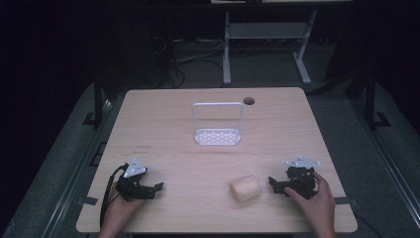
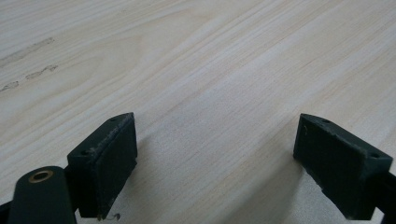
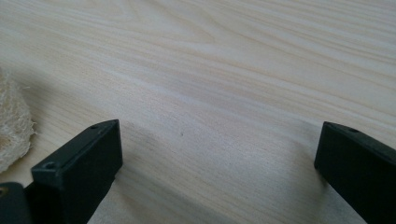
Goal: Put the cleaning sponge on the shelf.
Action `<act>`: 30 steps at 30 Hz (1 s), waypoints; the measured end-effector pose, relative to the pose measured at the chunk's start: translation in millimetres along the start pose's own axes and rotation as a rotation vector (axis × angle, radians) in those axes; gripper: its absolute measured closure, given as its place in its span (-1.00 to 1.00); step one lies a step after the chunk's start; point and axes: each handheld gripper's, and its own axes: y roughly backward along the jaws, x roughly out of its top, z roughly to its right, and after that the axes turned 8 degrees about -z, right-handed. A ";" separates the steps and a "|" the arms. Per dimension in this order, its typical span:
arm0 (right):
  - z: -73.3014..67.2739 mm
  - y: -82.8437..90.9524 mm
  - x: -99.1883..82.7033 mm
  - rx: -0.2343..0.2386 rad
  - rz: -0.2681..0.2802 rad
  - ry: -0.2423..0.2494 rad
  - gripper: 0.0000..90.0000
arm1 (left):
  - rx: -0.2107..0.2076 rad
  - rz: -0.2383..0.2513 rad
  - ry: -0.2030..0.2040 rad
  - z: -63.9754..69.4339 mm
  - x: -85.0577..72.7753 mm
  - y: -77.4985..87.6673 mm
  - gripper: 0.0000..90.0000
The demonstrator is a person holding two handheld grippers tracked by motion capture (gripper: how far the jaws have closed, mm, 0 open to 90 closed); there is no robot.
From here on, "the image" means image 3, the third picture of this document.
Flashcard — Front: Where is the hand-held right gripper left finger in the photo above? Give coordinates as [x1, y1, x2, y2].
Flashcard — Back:
[23, 119, 123, 224]

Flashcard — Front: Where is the beige loofah sponge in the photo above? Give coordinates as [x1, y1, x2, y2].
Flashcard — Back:
[0, 66, 37, 175]

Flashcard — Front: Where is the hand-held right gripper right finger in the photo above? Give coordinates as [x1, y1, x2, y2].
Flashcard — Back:
[313, 120, 396, 224]

